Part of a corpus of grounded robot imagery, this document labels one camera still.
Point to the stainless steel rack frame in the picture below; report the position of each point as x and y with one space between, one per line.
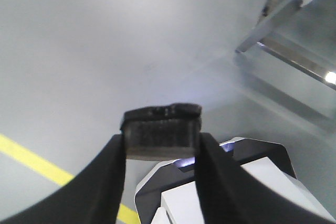
300 33

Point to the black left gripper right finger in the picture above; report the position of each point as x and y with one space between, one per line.
229 194

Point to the white black robot base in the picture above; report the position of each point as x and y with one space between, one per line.
168 192

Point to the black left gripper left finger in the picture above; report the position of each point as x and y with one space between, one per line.
93 196

